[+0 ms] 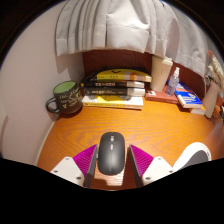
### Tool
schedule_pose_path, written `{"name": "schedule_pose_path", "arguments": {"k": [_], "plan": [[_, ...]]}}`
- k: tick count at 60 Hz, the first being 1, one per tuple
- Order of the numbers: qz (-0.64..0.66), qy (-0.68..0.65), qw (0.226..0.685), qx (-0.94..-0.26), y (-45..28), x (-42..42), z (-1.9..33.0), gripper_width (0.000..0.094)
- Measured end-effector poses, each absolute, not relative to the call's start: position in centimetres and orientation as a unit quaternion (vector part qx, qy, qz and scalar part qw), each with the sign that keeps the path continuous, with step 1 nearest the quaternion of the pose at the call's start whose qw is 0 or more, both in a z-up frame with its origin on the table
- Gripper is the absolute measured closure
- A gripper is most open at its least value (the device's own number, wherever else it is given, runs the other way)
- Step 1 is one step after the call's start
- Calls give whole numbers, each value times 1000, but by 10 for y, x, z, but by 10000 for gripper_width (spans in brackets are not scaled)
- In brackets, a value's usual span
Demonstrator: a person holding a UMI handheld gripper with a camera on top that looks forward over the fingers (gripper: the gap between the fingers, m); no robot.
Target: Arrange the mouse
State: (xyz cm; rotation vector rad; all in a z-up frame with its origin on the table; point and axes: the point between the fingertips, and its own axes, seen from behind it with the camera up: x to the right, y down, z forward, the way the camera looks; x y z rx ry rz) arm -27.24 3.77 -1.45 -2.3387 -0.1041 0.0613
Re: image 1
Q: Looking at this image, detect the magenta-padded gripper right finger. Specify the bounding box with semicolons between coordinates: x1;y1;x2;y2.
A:
127;143;175;189

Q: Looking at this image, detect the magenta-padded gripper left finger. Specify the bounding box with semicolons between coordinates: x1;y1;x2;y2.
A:
49;143;100;189

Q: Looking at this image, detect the dark grey computer mouse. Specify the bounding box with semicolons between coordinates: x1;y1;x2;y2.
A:
97;131;126;175

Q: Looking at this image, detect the dark mug with green inside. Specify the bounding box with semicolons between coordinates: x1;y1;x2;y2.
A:
45;80;84;116

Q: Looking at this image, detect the dark red book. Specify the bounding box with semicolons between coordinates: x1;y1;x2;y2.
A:
144;84;181;105

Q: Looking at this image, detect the blue book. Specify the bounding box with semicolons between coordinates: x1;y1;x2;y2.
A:
173;82;204;110

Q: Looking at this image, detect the white and yellow book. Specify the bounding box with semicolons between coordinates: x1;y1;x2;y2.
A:
82;94;145;110

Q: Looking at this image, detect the clear spray bottle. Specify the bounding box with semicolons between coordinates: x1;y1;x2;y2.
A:
165;66;181;98

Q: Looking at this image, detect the white pitcher vase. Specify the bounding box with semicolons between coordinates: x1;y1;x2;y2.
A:
202;79;222;119

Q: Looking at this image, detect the thick black book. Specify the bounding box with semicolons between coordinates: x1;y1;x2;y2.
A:
83;86;147;98

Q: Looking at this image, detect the cream travel tumbler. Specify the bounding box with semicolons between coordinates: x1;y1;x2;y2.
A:
149;54;174;93

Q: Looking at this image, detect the thin black book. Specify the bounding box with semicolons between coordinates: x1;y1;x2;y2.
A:
79;79;146;89

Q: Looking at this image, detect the black and yellow book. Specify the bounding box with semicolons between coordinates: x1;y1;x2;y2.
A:
81;66;153;84

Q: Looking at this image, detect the white pleated curtain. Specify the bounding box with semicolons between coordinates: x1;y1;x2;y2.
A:
54;0;214;78

